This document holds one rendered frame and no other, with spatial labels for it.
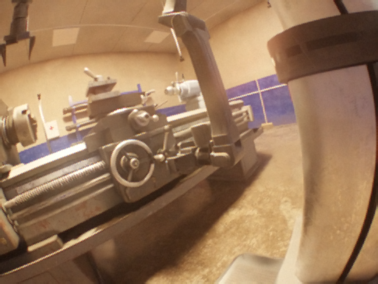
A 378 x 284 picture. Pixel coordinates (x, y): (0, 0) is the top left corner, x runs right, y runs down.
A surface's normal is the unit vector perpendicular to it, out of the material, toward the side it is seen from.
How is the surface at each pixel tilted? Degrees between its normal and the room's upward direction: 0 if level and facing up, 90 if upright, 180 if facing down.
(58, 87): 90
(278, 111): 90
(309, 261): 90
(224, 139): 90
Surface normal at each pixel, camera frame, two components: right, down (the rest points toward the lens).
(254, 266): -0.29, -0.95
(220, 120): -0.62, 0.20
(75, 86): 0.68, -0.10
